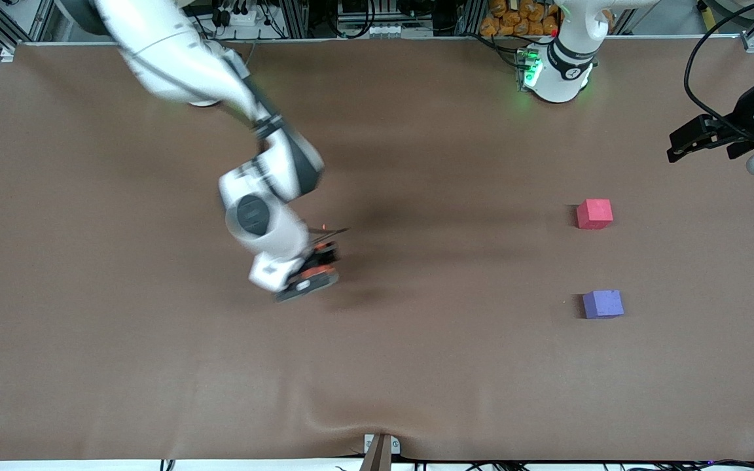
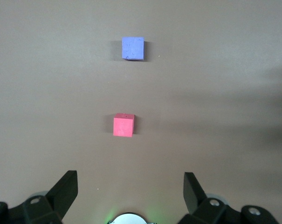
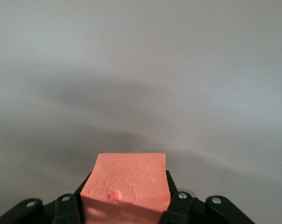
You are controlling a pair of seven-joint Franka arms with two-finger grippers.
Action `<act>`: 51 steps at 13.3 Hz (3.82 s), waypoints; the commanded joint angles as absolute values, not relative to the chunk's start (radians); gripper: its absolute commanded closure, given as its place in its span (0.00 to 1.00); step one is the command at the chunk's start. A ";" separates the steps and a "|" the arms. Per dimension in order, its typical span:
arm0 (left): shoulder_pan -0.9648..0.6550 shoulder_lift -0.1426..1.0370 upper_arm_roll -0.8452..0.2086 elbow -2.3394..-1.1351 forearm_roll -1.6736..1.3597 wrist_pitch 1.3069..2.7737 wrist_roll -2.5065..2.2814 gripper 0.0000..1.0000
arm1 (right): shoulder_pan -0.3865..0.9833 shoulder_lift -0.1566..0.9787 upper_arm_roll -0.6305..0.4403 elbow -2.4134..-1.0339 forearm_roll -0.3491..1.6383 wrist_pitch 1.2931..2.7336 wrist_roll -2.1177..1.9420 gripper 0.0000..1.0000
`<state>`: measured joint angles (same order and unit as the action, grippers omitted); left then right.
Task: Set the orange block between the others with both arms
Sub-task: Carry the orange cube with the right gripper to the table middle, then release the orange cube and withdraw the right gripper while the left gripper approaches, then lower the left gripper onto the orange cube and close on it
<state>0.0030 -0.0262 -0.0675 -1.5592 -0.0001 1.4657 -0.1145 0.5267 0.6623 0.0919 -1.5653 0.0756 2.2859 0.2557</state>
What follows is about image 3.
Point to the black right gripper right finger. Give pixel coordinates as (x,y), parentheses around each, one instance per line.
(185,210)

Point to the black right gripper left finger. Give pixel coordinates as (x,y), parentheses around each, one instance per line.
(66,210)

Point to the orange foam block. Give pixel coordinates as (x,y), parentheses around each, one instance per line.
(126,177)

